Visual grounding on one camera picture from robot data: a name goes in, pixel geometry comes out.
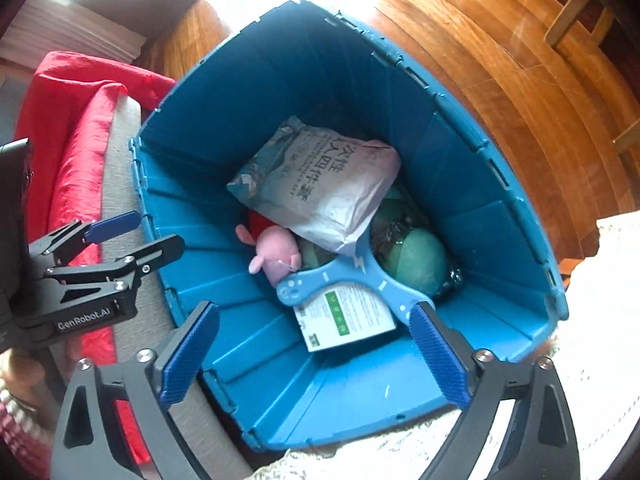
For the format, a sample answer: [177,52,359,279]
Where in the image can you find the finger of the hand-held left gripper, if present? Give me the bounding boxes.
[27,211,142,266]
[42,234,186,291]

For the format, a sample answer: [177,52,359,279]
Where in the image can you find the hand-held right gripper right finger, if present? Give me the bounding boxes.
[407,301,581,480]

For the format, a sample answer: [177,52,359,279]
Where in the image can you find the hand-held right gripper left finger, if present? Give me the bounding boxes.
[50,300,221,480]

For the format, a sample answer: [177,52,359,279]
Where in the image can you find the blue plastic container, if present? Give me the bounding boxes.
[129,0,571,453]

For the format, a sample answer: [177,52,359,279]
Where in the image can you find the teal plush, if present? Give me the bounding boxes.
[300,185,463,301]

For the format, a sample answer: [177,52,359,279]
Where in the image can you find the white box sunflower print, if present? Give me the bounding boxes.
[292,282,398,353]

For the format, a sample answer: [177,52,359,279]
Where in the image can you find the blue plastic boomerang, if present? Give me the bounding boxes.
[276,227,436,328]

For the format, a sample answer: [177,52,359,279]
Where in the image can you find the pink pig plush red dress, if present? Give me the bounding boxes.
[235,210,303,286]

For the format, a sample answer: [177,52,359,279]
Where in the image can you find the silver foil bag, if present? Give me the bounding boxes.
[226,116,402,256]

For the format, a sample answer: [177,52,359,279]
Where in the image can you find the person's left forearm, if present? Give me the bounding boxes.
[0,350,61,480]

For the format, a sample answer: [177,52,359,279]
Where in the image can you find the grey sofa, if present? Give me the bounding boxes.
[50,95,251,480]

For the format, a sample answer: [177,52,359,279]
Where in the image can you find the red blanket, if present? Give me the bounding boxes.
[15,51,178,466]

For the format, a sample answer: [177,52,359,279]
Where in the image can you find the stack of white boards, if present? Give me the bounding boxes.
[0,0,148,66]

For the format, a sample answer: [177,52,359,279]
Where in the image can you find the wooden furniture legs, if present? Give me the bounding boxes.
[545,0,640,156]

